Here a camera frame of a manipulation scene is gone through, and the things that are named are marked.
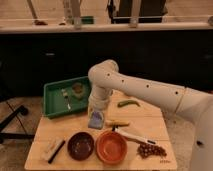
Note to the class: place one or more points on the green cucumber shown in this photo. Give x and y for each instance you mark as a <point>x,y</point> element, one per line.
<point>127,102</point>

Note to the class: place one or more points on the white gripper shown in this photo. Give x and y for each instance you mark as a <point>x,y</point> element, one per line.
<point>96,105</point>

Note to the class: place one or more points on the small utensil in tray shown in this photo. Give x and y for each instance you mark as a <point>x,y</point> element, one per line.
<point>65,95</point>

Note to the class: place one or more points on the black chair base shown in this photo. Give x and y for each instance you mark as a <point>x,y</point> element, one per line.
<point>14,115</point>

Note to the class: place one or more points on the orange bowl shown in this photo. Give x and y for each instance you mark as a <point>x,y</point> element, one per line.
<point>111,147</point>

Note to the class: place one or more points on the bunch of purple grapes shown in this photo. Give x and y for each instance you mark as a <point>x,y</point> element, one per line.
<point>146,150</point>

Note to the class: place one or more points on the white handled knife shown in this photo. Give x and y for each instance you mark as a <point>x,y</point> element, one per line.
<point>133,137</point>

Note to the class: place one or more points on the glass jar in tray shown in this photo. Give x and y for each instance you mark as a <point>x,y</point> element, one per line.
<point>78,90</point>

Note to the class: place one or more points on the green plastic tray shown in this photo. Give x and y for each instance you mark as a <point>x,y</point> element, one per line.
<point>54,104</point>

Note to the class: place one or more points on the blue sponge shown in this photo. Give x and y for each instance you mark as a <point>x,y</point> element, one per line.
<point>96,120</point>

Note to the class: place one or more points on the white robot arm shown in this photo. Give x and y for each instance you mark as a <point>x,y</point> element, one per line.
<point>193,105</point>

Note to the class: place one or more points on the purple bowl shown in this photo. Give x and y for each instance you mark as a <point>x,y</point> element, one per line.
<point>80,146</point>

